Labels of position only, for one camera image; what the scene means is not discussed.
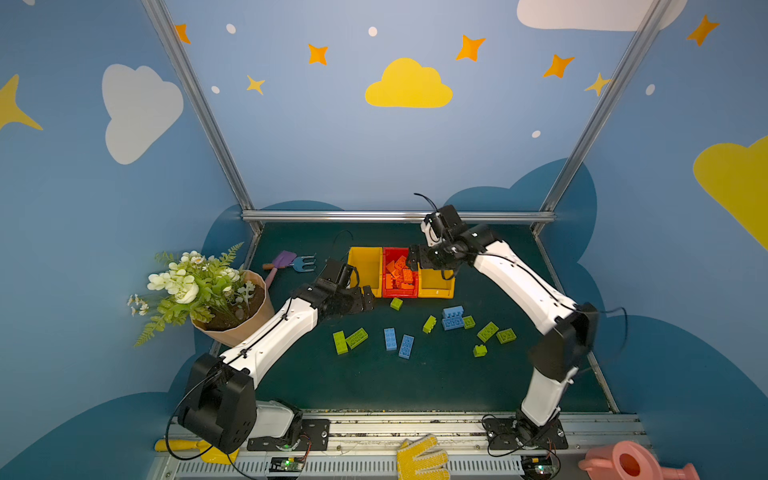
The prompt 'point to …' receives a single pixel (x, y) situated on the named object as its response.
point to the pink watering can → (628, 460)
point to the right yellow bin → (431, 285)
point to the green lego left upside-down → (357, 338)
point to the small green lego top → (396, 303)
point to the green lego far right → (506, 335)
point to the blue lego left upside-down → (406, 346)
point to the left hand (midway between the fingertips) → (366, 301)
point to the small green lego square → (468, 322)
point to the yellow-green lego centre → (429, 324)
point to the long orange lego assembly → (389, 281)
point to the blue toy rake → (298, 263)
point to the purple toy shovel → (283, 260)
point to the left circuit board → (286, 464)
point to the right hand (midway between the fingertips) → (420, 257)
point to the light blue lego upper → (453, 312)
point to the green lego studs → (340, 342)
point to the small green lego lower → (479, 350)
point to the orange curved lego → (391, 266)
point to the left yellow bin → (369, 263)
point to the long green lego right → (487, 332)
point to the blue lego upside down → (453, 320)
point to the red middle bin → (389, 255)
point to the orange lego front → (407, 275)
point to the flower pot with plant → (224, 301)
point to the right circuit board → (537, 467)
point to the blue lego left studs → (390, 339)
